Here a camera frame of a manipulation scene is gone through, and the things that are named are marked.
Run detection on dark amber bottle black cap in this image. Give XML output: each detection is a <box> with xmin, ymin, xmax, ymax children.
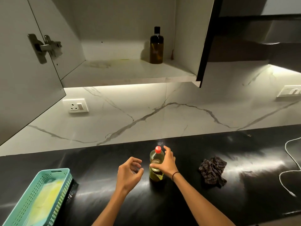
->
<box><xmin>150</xmin><ymin>26</ymin><xmax>164</xmax><ymax>64</ymax></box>

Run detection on person's left forearm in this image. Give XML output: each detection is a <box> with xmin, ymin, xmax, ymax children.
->
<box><xmin>92</xmin><ymin>185</ymin><xmax>130</xmax><ymax>226</ymax></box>

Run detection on white cable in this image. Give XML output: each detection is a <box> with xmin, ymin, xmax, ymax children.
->
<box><xmin>279</xmin><ymin>137</ymin><xmax>301</xmax><ymax>198</ymax></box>

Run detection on white wall cabinet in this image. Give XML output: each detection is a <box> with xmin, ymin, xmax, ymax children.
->
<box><xmin>26</xmin><ymin>0</ymin><xmax>224</xmax><ymax>89</ymax></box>

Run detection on white cabinet door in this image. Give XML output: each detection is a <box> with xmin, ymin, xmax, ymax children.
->
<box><xmin>0</xmin><ymin>0</ymin><xmax>67</xmax><ymax>146</ymax></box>

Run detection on metal cabinet hinge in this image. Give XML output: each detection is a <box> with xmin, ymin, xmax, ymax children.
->
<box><xmin>27</xmin><ymin>33</ymin><xmax>63</xmax><ymax>65</ymax></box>

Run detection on white wall socket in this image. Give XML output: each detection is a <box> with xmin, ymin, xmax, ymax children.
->
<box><xmin>62</xmin><ymin>98</ymin><xmax>89</xmax><ymax>114</ymax></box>

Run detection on person's right forearm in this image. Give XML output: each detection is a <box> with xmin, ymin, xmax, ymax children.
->
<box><xmin>172</xmin><ymin>172</ymin><xmax>236</xmax><ymax>226</ymax></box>

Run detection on teal plastic basket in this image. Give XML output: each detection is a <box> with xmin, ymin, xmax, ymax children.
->
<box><xmin>2</xmin><ymin>168</ymin><xmax>73</xmax><ymax>226</ymax></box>

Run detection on red-capped yellow oil bottle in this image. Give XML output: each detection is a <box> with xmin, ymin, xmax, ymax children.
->
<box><xmin>149</xmin><ymin>146</ymin><xmax>166</xmax><ymax>182</ymax></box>

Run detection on yellow liner sheet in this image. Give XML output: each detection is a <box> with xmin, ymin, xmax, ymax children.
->
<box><xmin>24</xmin><ymin>180</ymin><xmax>64</xmax><ymax>226</ymax></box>

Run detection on dark checkered cloth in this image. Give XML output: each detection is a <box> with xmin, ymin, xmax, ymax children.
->
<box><xmin>198</xmin><ymin>157</ymin><xmax>227</xmax><ymax>187</ymax></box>

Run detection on person's right hand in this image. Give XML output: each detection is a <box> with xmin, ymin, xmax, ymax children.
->
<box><xmin>150</xmin><ymin>145</ymin><xmax>179</xmax><ymax>179</ymax></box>

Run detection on person's left hand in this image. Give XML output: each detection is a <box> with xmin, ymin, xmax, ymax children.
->
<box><xmin>116</xmin><ymin>157</ymin><xmax>144</xmax><ymax>194</ymax></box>

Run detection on white switch plate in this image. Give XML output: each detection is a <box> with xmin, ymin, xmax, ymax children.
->
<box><xmin>277</xmin><ymin>85</ymin><xmax>301</xmax><ymax>98</ymax></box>

